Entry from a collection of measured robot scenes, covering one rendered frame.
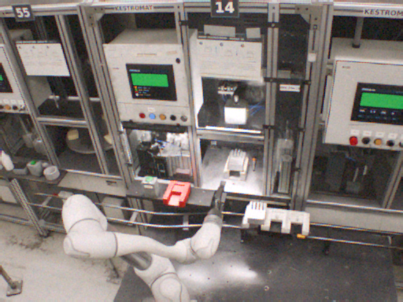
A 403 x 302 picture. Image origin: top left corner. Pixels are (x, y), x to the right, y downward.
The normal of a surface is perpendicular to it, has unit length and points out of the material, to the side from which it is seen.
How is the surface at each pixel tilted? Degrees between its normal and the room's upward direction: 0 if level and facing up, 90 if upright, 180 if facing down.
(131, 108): 90
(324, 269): 0
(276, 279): 0
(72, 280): 0
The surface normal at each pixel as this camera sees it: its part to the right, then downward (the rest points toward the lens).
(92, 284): -0.07, -0.78
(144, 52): -0.25, 0.62
